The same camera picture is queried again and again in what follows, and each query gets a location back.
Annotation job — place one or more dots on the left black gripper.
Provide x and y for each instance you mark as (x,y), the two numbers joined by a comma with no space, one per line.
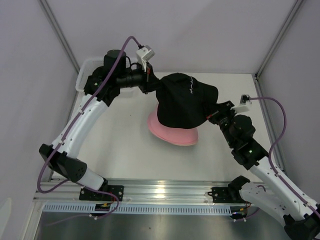
(150,83)

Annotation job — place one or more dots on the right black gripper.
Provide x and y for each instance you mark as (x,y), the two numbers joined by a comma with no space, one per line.
(221,109)

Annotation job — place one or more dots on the black hat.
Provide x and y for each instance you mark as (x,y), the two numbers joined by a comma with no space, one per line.
(181,101)

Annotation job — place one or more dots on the beige bucket hat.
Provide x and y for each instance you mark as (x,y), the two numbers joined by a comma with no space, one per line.
(186,144)

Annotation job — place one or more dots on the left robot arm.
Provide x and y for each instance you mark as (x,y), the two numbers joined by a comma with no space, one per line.
(100,89)

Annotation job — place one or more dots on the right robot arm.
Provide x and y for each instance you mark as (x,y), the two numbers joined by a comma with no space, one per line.
(291,207)

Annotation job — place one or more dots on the white plastic basket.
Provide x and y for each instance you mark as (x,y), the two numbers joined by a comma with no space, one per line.
(87,68)

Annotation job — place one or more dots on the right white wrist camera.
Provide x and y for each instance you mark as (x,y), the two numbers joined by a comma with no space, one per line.
(244,104)

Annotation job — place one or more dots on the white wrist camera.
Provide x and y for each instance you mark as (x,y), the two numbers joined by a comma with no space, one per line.
(143,55)
(244,104)

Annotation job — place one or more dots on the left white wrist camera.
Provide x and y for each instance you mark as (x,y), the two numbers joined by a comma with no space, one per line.
(143,55)

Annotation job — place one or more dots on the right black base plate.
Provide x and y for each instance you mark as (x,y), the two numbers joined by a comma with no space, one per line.
(223,195)

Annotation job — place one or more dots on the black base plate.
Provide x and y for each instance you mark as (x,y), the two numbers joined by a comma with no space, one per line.
(113,190)
(223,195)

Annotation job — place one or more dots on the white slotted cable duct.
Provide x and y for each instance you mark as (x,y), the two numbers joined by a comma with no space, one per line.
(147,209)

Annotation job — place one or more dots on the aluminium mounting rail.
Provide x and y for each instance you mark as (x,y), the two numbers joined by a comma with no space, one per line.
(143,191)

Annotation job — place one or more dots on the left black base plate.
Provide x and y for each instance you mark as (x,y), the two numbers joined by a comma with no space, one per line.
(113,190)

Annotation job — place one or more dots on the right aluminium corner post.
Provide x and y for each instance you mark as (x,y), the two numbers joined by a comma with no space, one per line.
(284,28)

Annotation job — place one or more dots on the aluminium corner post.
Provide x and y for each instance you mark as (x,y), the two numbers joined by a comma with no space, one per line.
(284,28)
(53,21)

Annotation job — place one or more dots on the left aluminium corner post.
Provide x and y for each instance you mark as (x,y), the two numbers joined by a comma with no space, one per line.
(53,21)

